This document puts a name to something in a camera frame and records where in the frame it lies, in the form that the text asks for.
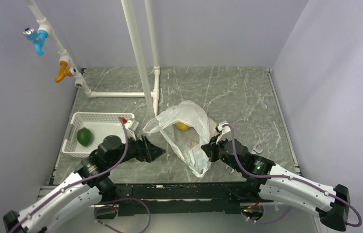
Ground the green fake fruit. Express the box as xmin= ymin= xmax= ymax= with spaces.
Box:
xmin=76 ymin=127 xmax=93 ymax=147

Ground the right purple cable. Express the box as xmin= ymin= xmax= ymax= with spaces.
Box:
xmin=221 ymin=123 xmax=363 ymax=228

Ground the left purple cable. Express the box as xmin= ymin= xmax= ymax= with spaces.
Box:
xmin=8 ymin=117 xmax=130 ymax=233

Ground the white plastic bag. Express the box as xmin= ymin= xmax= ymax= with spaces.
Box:
xmin=142 ymin=100 xmax=215 ymax=178

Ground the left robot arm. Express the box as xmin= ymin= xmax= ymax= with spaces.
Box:
xmin=3 ymin=135 xmax=165 ymax=233

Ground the blue valve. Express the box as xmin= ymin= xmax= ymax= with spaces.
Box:
xmin=23 ymin=27 xmax=49 ymax=56

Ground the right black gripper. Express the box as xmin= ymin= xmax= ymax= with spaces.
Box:
xmin=201 ymin=133 xmax=243 ymax=172

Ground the orange valve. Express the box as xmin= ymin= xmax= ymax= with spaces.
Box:
xmin=55 ymin=61 xmax=76 ymax=83

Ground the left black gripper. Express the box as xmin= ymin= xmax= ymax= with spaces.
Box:
xmin=108 ymin=132 xmax=166 ymax=168

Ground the purple cable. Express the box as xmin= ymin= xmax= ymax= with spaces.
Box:
xmin=221 ymin=123 xmax=363 ymax=228
xmin=8 ymin=117 xmax=130 ymax=233

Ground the silver wrench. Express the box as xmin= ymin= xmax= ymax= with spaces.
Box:
xmin=249 ymin=144 xmax=263 ymax=155

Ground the white plastic basket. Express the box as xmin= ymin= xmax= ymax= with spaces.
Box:
xmin=62 ymin=112 xmax=134 ymax=158

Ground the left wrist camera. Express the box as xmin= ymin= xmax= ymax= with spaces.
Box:
xmin=120 ymin=117 xmax=139 ymax=141

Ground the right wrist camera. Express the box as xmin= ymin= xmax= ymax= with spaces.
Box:
xmin=216 ymin=121 xmax=231 ymax=143

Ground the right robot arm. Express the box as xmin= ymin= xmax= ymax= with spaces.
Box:
xmin=201 ymin=136 xmax=350 ymax=232

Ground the white PVC pipe frame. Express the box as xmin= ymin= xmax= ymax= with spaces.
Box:
xmin=26 ymin=0 xmax=160 ymax=118

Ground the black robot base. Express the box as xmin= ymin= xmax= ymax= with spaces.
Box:
xmin=97 ymin=182 xmax=264 ymax=216

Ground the yellow fake fruit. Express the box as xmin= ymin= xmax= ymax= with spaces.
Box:
xmin=174 ymin=122 xmax=190 ymax=131

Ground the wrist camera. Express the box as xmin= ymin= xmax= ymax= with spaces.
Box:
xmin=120 ymin=117 xmax=139 ymax=141
xmin=216 ymin=121 xmax=231 ymax=143

